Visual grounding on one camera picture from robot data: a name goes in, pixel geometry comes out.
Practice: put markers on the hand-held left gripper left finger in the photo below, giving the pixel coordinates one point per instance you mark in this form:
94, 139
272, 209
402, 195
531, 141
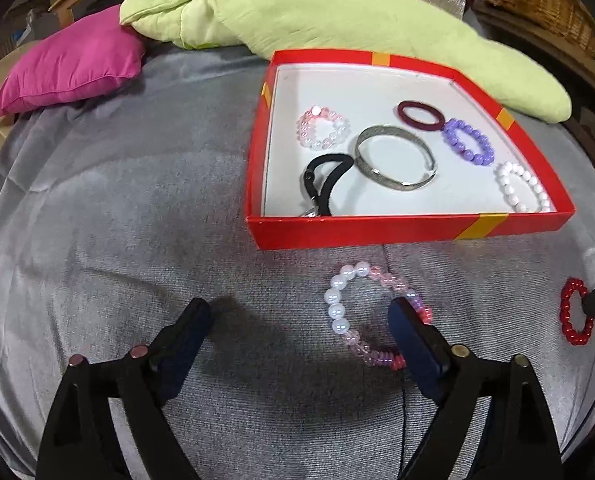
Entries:
187, 340

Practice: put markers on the red cardboard box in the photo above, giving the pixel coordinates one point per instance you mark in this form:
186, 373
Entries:
327, 232

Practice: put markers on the silver bangle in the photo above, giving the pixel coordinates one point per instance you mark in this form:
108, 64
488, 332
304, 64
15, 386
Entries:
365, 162

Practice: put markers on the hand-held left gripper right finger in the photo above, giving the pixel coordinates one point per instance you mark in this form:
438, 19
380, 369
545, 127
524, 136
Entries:
412, 340

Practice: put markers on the light green blanket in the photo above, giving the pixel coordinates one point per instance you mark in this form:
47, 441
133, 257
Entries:
302, 10

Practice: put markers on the wicker basket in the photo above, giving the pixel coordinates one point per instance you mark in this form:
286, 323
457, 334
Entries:
542, 5

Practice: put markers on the pink pillow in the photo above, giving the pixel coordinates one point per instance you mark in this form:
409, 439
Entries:
72, 65

